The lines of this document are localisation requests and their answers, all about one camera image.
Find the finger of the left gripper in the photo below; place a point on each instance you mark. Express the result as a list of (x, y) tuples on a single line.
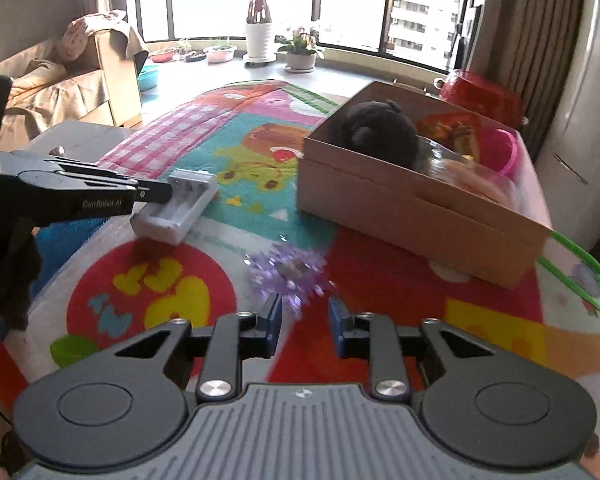
[(152, 191)]

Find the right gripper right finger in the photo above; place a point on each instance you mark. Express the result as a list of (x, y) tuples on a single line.
[(373, 338)]

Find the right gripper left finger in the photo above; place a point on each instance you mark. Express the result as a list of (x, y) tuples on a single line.
[(235, 338)]

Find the white battery charger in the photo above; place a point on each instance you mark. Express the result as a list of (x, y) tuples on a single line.
[(192, 192)]

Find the purple candy bag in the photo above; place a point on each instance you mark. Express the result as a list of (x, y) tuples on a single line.
[(296, 275)]

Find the pink cardboard box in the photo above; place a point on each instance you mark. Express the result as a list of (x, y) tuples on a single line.
[(408, 209)]

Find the packaged bread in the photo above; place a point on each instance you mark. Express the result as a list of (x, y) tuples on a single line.
[(456, 131), (437, 162)]

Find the black plush toy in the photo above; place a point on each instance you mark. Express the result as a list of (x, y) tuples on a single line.
[(379, 129)]

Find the pink plastic basket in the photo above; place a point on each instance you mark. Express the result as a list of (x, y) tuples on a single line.
[(499, 151)]

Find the grey low table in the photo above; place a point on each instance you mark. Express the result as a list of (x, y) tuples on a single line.
[(79, 140)]

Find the colourful play mat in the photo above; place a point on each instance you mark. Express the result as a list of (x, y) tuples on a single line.
[(101, 284)]

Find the tan sofa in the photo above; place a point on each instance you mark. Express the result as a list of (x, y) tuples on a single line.
[(99, 87)]

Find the teal plastic basin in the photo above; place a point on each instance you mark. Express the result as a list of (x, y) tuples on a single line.
[(147, 79)]

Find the red plastic basin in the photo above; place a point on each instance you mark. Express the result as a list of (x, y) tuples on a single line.
[(163, 55)]

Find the small pink planter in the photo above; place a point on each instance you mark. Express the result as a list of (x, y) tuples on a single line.
[(222, 53)]

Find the pink cloth on sofa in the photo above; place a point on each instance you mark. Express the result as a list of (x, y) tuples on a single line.
[(74, 41)]

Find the tall plant white pot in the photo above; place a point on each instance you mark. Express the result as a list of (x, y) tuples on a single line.
[(259, 34)]

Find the flowering plant white pot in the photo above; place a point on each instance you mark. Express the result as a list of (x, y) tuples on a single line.
[(301, 50)]

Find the white refrigerator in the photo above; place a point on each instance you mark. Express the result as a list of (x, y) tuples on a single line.
[(568, 166)]

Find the grey curtain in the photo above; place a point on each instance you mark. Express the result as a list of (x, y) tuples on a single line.
[(527, 46)]

